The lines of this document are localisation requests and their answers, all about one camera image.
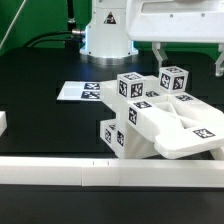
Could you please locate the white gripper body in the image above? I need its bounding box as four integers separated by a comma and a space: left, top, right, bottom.
126, 0, 224, 43

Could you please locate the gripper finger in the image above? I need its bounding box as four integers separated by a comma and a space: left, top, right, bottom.
152, 42, 168, 67
215, 43, 224, 77

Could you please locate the white tagged cube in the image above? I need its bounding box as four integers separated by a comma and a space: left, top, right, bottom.
159, 66, 189, 93
117, 72, 146, 99

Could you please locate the white chair back frame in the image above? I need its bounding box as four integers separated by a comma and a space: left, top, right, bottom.
100, 76, 224, 159

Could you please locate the black vertical pole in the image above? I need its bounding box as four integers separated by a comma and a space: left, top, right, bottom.
67, 0, 76, 30

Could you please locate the black cable with connector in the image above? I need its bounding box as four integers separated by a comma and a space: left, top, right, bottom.
23, 28, 87, 48

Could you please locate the white marker base plate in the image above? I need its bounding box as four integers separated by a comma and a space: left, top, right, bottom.
57, 81, 100, 101

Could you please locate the thin white cable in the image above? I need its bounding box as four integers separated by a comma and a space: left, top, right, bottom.
0, 0, 28, 51

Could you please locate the white U-shaped obstacle wall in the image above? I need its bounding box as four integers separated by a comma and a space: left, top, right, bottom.
0, 111, 224, 187

